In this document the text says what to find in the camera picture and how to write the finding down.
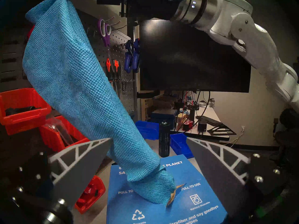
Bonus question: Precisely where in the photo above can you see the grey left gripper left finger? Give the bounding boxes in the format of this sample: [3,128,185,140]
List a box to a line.
[9,137,114,209]

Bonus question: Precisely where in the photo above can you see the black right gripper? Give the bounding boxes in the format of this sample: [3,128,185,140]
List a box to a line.
[61,0,187,20]

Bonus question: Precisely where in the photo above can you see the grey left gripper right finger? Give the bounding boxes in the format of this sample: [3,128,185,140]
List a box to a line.
[186,137,290,213]

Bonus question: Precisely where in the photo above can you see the blue microfiber shop towel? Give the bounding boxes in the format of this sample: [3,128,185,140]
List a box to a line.
[23,0,177,206]

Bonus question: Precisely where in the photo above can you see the red storage bin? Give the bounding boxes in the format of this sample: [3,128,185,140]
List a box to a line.
[0,88,52,136]
[75,176,106,214]
[39,115,90,153]

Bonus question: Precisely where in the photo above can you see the black laptop stand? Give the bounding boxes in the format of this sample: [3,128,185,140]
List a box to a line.
[207,125,237,136]

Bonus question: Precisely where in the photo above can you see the clear plastic bag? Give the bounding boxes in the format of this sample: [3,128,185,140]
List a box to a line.
[45,117,75,146]

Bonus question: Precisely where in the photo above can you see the purple scissors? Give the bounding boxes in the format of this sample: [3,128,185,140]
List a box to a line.
[98,18,112,48]

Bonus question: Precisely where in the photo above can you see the blue plastic bin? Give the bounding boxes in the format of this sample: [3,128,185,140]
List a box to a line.
[170,133,195,159]
[135,120,160,140]

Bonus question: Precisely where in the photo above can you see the black computer keyboard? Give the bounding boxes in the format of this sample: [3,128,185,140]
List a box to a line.
[196,115,224,126]

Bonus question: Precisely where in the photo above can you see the black spray can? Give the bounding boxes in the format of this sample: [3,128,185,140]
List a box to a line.
[159,120,171,158]

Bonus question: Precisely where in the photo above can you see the blue cleaning cloth box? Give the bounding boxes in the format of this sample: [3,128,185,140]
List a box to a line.
[106,154,228,224]

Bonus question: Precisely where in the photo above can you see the black office chair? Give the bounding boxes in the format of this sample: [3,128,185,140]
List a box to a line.
[272,108,299,161]

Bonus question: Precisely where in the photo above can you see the dark blue box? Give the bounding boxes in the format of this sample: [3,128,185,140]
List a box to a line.
[151,108,178,130]

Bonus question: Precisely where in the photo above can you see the black computer monitor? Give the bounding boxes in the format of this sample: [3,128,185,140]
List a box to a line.
[139,19,252,93]

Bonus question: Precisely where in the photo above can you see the orange black handled screwdriver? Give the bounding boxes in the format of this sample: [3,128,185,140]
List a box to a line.
[106,58,112,81]
[114,59,120,86]

